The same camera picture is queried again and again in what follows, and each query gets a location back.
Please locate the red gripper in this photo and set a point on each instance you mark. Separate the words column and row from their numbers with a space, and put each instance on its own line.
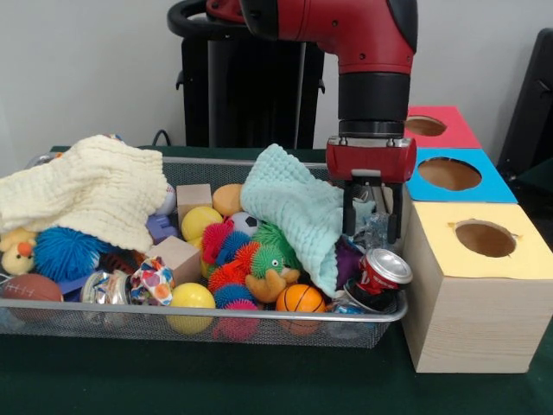
column 371, row 160

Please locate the crushed clear plastic bottle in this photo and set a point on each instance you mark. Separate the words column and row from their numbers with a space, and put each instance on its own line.
column 373, row 229

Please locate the mint waffle cloth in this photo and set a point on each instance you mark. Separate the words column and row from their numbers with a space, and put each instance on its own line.
column 302, row 207

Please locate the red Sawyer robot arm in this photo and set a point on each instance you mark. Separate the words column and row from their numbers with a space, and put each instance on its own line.
column 373, row 95

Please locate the wooden three-hole box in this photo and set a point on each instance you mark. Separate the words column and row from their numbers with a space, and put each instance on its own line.
column 475, row 320

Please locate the clear mesh bin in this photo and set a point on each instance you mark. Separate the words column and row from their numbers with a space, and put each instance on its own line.
column 129, row 328

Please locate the crushed red soda can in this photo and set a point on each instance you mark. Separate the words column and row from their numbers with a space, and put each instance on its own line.
column 380, row 274

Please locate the small orange basketball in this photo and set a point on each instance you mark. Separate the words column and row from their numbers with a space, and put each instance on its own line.
column 300, row 298

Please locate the yellow ball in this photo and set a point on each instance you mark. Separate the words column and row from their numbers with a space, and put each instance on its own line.
column 201, row 222
column 192, row 296

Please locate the dark green table cloth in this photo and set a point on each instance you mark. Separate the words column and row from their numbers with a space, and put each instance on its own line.
column 541, row 174
column 259, row 380

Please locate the black upright panel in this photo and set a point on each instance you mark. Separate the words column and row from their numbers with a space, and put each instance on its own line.
column 535, row 108

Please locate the plain wooden cube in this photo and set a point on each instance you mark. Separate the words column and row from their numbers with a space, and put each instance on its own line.
column 177, row 259

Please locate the cream waffle cloth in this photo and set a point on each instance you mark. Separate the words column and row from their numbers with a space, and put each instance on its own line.
column 86, row 190

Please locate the blue spiky ball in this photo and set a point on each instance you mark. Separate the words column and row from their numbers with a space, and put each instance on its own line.
column 65, row 255

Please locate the small brown football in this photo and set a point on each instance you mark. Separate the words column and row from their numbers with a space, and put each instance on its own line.
column 30, row 287

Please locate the yellow plush duck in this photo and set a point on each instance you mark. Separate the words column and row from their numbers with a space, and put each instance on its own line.
column 17, row 257

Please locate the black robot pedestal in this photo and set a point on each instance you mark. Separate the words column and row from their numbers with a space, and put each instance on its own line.
column 259, row 86

